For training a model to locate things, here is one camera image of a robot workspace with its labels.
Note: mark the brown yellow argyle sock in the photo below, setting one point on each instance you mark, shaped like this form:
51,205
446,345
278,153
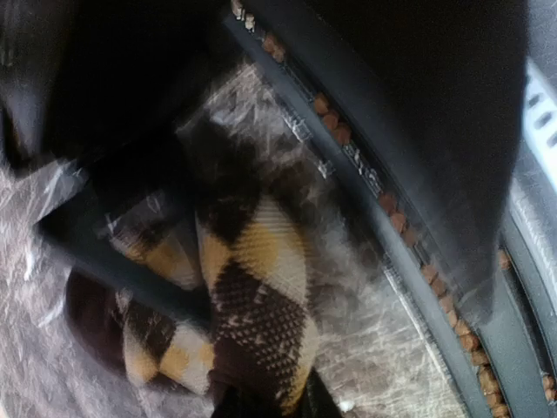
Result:
241,241

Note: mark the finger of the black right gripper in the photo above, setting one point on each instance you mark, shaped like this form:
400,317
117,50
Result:
100,84

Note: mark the white slotted cable duct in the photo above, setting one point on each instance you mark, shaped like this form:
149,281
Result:
539,118

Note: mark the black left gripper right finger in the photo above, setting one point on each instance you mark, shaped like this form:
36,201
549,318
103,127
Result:
317,402

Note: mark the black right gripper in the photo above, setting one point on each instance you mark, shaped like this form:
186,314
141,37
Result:
436,88

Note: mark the black front table rail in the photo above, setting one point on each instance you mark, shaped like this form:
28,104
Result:
505,368

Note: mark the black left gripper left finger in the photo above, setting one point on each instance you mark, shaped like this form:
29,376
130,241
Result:
236,404

